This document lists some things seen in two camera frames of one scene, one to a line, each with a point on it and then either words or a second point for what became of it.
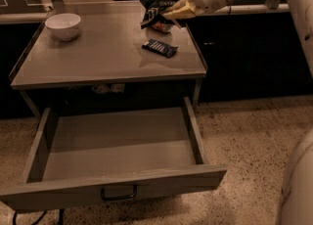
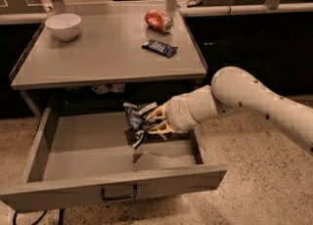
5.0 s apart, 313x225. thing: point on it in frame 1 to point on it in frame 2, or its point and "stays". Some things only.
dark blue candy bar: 156,46 stays
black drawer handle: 135,191 stays
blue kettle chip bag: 156,2 to 137,121
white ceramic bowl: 64,26 stays
